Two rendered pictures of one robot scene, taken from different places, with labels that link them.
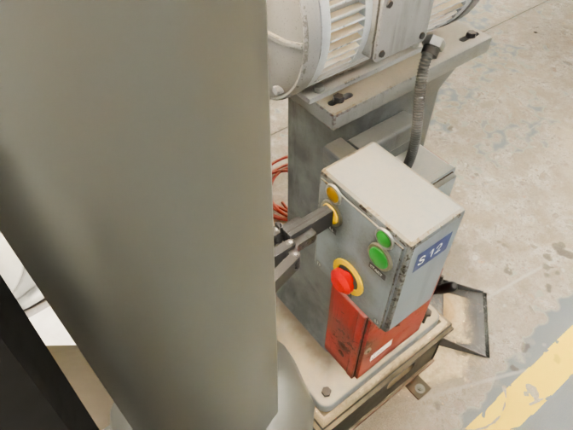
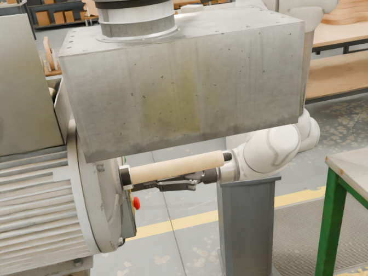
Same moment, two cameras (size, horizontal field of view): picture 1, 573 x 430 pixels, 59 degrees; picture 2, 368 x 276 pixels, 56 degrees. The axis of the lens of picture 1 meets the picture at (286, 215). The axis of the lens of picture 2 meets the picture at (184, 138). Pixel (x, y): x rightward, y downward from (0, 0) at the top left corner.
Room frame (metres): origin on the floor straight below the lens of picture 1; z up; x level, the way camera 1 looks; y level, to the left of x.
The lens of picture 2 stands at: (1.04, 0.44, 1.62)
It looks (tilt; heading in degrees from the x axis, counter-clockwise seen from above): 29 degrees down; 208
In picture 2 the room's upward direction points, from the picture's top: 6 degrees counter-clockwise
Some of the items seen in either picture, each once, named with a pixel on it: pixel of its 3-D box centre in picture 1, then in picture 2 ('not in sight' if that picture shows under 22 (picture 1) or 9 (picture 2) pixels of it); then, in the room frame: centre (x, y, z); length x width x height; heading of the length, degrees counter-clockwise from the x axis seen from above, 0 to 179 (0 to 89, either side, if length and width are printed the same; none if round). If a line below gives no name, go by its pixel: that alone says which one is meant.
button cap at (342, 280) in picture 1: (347, 277); (133, 203); (0.40, -0.09, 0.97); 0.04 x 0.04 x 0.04; 37
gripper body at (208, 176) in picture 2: not in sight; (198, 172); (0.32, 0.10, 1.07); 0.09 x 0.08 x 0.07; 127
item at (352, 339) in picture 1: (383, 304); not in sight; (0.65, -0.24, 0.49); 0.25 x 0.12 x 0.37; 127
